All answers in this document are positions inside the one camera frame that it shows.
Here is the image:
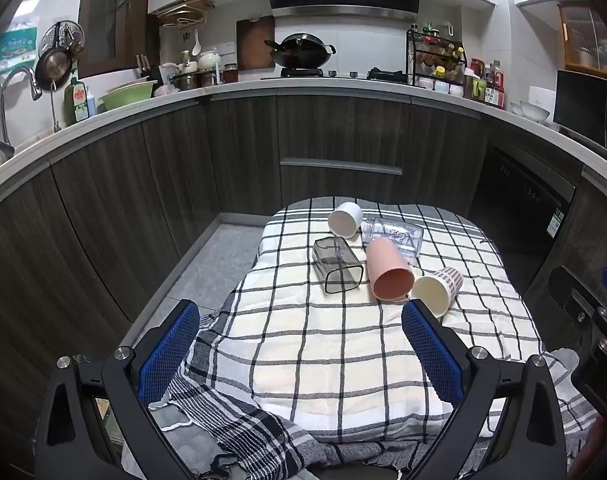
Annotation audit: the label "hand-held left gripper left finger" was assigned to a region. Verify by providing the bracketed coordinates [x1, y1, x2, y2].
[33, 299, 201, 480]

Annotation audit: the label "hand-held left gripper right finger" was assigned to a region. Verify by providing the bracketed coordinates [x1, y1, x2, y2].
[401, 299, 569, 480]

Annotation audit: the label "white checked cup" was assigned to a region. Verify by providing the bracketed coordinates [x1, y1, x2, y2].
[411, 266, 465, 318]

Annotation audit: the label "pink cup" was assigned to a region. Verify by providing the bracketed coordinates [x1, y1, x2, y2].
[366, 237, 415, 302]

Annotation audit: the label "clear printed glass cup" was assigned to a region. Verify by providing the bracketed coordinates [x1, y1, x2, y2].
[360, 217, 425, 267]

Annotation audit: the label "smoky transparent square cup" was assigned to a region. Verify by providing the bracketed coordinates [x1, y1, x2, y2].
[312, 236, 365, 295]

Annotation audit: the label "plain white cup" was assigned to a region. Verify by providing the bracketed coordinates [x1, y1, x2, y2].
[328, 201, 365, 239]

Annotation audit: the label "black dishwasher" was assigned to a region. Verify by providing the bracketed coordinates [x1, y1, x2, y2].
[476, 145, 577, 291]

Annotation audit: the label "grey striped cloth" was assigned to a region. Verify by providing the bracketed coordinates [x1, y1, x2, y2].
[120, 310, 604, 480]

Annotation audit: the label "white black checked cloth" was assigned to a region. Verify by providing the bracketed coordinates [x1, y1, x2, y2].
[230, 196, 547, 446]

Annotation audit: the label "dark wood base cabinets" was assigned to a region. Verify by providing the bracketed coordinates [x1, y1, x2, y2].
[0, 87, 607, 480]

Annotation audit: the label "black microwave oven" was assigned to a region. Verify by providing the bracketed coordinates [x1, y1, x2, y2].
[553, 69, 607, 153]

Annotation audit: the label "white bowls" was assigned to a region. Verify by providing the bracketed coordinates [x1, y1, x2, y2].
[511, 100, 551, 122]

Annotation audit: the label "white canister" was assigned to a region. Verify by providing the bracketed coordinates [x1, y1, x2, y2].
[527, 86, 555, 113]

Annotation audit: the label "red label sauce bottle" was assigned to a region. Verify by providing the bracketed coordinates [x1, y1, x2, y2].
[485, 72, 505, 107]

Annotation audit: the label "wooden glass door cabinet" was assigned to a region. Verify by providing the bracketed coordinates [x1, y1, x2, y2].
[558, 2, 607, 83]

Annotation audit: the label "green plastic basin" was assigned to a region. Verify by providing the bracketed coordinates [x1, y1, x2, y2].
[99, 80, 158, 111]

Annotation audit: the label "black spice rack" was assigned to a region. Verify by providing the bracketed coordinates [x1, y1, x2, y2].
[406, 22, 468, 97]

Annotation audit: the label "green dish soap bottle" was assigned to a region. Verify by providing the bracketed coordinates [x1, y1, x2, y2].
[64, 76, 90, 126]

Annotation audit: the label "steel pot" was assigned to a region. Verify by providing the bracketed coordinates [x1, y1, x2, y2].
[170, 72, 202, 92]

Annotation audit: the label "dark cloth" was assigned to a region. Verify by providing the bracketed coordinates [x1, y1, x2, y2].
[368, 67, 410, 81]

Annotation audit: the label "knife block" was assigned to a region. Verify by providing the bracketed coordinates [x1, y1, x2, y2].
[136, 53, 159, 83]

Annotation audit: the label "metal kitchen faucet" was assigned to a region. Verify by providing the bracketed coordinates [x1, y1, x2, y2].
[0, 66, 44, 157]

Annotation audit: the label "black gas stove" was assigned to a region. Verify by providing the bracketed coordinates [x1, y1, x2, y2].
[260, 66, 369, 80]

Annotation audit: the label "hanging frying pan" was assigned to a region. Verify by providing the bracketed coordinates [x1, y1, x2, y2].
[34, 42, 74, 92]

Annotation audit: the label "brown cutting board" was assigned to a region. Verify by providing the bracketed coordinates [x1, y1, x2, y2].
[236, 16, 276, 71]

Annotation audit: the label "black wok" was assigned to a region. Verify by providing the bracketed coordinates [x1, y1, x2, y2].
[264, 33, 337, 68]

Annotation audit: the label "hanging metal strainer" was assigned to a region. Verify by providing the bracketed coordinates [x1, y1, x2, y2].
[40, 21, 85, 61]

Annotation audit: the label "green printed bag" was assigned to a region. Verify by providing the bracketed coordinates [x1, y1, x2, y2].
[0, 16, 39, 86]

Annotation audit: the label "metal drawer handle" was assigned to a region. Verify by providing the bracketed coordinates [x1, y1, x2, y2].
[280, 158, 403, 176]

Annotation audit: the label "wooden wall rack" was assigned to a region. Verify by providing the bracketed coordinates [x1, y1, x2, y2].
[156, 0, 216, 28]

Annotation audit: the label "dark wooden wall cabinet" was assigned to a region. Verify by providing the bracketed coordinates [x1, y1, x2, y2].
[78, 0, 160, 78]

